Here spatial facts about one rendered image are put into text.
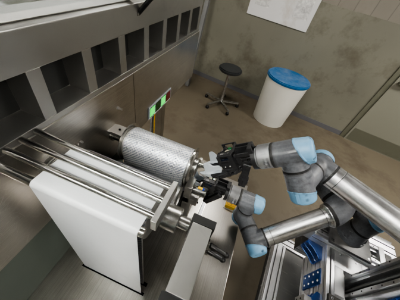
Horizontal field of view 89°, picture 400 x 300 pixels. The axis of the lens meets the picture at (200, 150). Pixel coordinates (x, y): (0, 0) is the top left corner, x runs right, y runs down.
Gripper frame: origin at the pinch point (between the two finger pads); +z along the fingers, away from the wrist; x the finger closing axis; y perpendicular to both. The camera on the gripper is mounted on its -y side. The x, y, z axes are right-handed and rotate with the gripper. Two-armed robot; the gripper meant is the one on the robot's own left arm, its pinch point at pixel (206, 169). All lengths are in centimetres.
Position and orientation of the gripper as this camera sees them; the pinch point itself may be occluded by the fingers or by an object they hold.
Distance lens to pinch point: 74.5
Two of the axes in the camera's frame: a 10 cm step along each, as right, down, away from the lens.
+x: -3.3, 6.2, -7.1
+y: -4.5, -7.6, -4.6
